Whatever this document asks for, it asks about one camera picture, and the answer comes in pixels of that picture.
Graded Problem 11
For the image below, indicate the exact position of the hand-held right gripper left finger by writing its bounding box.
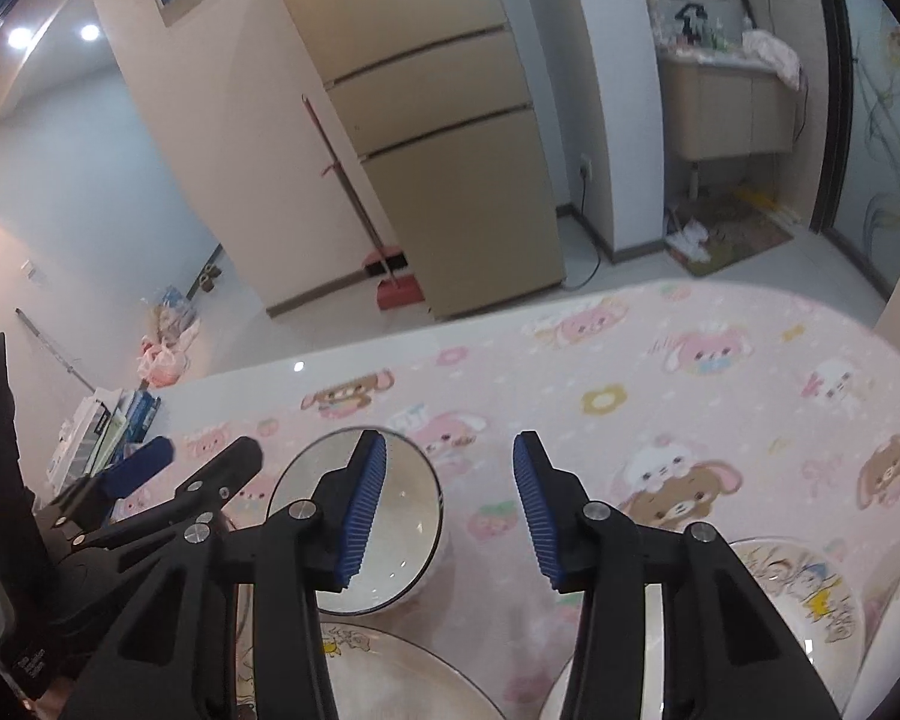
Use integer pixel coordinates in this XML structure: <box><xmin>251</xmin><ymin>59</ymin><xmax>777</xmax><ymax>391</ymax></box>
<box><xmin>60</xmin><ymin>429</ymin><xmax>388</xmax><ymax>720</ymax></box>

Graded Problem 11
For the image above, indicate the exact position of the beige vanity cabinet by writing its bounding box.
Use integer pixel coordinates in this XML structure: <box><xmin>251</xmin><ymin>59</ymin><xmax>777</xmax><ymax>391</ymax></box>
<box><xmin>656</xmin><ymin>52</ymin><xmax>800</xmax><ymax>166</ymax></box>

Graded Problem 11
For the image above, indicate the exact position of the beige refrigerator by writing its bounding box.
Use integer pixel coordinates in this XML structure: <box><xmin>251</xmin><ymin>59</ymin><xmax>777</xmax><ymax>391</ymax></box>
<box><xmin>255</xmin><ymin>0</ymin><xmax>568</xmax><ymax>322</ymax></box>

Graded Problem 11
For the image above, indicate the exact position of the metal rod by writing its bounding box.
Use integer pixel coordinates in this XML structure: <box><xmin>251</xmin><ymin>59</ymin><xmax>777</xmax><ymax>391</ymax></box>
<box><xmin>14</xmin><ymin>307</ymin><xmax>95</xmax><ymax>395</ymax></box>

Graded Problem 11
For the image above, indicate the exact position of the clear plastic bag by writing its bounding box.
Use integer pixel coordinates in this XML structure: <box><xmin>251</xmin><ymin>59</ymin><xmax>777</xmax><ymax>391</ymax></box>
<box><xmin>145</xmin><ymin>285</ymin><xmax>200</xmax><ymax>350</ymax></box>

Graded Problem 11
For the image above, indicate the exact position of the black power cord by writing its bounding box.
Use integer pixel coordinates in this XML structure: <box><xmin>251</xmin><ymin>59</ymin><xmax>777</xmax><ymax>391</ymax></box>
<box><xmin>568</xmin><ymin>171</ymin><xmax>602</xmax><ymax>290</ymax></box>

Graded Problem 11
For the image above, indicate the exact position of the pink plastic bag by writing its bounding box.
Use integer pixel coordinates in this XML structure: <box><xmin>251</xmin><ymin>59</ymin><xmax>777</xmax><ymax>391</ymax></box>
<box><xmin>136</xmin><ymin>337</ymin><xmax>189</xmax><ymax>390</ymax></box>

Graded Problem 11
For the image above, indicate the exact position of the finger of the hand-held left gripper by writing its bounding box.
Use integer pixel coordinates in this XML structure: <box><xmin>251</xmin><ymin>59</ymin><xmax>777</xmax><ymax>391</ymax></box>
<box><xmin>81</xmin><ymin>436</ymin><xmax>263</xmax><ymax>550</ymax></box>
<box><xmin>54</xmin><ymin>435</ymin><xmax>176</xmax><ymax>535</ymax></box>

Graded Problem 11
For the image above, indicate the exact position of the stack of books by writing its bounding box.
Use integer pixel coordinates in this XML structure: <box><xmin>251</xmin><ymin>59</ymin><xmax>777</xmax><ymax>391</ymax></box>
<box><xmin>48</xmin><ymin>385</ymin><xmax>163</xmax><ymax>482</ymax></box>

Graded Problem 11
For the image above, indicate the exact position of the pink cartoon print tablecloth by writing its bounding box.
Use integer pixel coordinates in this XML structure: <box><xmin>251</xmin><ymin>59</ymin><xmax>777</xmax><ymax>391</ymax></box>
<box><xmin>161</xmin><ymin>277</ymin><xmax>900</xmax><ymax>720</ymax></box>

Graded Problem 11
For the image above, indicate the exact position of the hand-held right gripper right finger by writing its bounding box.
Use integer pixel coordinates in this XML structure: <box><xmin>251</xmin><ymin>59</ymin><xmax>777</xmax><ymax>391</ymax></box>
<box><xmin>512</xmin><ymin>430</ymin><xmax>842</xmax><ymax>720</ymax></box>

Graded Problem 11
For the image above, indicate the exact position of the white rag pile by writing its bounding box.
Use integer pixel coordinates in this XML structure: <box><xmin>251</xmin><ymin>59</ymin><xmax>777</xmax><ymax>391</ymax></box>
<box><xmin>664</xmin><ymin>206</ymin><xmax>715</xmax><ymax>263</ymax></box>

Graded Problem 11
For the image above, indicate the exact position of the red dustpan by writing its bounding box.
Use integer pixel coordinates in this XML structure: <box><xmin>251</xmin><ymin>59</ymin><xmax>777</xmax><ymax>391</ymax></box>
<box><xmin>375</xmin><ymin>276</ymin><xmax>425</xmax><ymax>311</ymax></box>

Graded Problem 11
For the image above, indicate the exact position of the floral glass door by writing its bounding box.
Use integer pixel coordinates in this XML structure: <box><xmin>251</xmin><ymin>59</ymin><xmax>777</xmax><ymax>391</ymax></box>
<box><xmin>844</xmin><ymin>0</ymin><xmax>900</xmax><ymax>302</ymax></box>

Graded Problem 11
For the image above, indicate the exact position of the white cartoon print plate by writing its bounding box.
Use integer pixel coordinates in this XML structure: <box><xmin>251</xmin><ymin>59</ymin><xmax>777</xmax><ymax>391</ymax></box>
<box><xmin>540</xmin><ymin>536</ymin><xmax>865</xmax><ymax>720</ymax></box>
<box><xmin>232</xmin><ymin>615</ymin><xmax>508</xmax><ymax>720</ymax></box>

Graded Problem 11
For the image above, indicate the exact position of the white bowl dark rim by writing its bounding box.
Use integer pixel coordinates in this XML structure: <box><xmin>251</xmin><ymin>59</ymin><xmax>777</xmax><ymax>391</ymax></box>
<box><xmin>844</xmin><ymin>536</ymin><xmax>900</xmax><ymax>720</ymax></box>
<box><xmin>268</xmin><ymin>427</ymin><xmax>445</xmax><ymax>616</ymax></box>

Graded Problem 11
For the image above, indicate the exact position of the brown door mat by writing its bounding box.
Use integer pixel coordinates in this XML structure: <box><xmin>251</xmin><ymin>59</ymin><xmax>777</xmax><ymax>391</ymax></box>
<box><xmin>667</xmin><ymin>199</ymin><xmax>794</xmax><ymax>278</ymax></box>

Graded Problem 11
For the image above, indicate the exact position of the white cloth on vanity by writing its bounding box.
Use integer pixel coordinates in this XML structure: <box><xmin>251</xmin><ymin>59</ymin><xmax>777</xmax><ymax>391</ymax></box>
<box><xmin>742</xmin><ymin>28</ymin><xmax>803</xmax><ymax>83</ymax></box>

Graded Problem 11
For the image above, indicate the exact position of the black door frame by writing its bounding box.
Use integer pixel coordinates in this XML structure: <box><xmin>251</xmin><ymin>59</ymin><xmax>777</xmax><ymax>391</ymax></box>
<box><xmin>805</xmin><ymin>0</ymin><xmax>854</xmax><ymax>235</ymax></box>

